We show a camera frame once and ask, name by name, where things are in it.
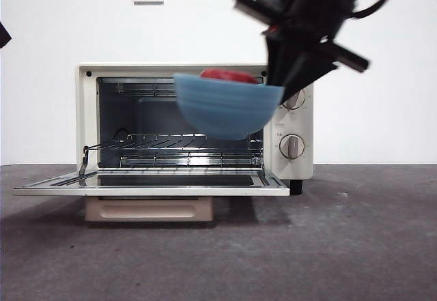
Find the red apple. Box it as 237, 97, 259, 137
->
199, 68, 261, 85

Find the blue ribbed bowl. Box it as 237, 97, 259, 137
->
173, 72, 286, 141

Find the cream oven knob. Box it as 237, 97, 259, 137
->
279, 133, 306, 160
281, 88, 307, 111

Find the oven door with beige handle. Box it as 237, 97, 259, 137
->
13, 167, 291, 223

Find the metal wire oven rack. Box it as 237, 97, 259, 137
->
98, 132, 264, 152

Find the cream Toshiba toaster oven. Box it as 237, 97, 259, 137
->
75, 62, 314, 195

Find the metal oven heating element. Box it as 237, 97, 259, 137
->
119, 153, 265, 169
115, 81, 179, 98

